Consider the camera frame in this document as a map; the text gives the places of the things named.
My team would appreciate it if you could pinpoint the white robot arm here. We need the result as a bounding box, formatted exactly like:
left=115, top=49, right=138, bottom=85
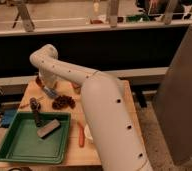
left=30, top=44, right=153, bottom=171

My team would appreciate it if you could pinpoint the orange carrot toy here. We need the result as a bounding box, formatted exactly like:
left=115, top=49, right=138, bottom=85
left=77, top=122, right=85, bottom=148

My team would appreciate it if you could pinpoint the blue box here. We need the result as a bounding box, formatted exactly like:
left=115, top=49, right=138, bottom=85
left=1, top=109, right=17, bottom=128

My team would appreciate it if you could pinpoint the green plastic tray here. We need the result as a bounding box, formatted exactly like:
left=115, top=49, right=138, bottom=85
left=0, top=112, right=71, bottom=164

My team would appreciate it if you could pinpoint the grey panel board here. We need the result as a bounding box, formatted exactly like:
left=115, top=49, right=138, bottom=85
left=153, top=26, right=192, bottom=165

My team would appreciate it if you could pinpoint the grey rectangular block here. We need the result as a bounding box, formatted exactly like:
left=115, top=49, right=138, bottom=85
left=37, top=119, right=60, bottom=138

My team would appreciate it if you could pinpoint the dark handled tool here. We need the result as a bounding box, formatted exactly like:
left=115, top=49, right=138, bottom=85
left=30, top=97, right=42, bottom=127

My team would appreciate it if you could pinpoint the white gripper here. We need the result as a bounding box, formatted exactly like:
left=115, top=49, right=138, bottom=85
left=38, top=69, right=58, bottom=99

